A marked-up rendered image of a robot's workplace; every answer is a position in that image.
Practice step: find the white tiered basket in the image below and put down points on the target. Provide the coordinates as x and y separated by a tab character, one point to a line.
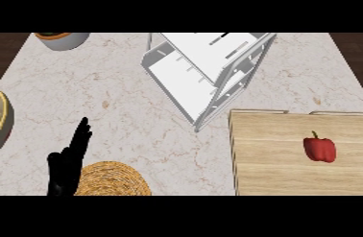
202	71

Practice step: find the round wicker basket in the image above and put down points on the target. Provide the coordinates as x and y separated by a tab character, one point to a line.
114	180

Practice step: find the grey plant pot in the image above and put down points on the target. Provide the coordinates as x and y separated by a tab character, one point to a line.
64	40

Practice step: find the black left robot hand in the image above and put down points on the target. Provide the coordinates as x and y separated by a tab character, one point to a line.
68	161

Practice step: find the grey bowl with yellow rim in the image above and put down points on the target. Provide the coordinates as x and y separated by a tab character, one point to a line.
5	119

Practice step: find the red bell pepper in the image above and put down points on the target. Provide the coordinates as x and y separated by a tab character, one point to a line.
320	150

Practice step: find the pale wooden tray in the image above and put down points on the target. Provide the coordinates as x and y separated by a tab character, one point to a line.
297	164

